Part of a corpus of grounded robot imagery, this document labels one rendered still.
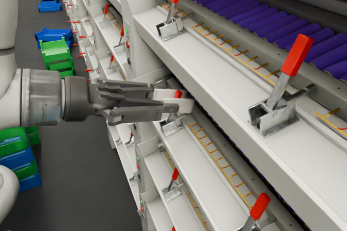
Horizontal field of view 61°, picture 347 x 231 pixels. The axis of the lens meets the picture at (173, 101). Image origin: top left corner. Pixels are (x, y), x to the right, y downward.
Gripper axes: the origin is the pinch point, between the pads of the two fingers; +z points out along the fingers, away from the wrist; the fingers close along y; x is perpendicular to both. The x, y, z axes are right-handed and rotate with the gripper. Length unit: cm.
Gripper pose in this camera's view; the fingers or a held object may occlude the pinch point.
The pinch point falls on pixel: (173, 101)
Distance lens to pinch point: 56.7
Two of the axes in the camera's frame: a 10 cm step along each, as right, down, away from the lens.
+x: 2.4, -8.7, -4.4
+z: 9.0, 0.2, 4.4
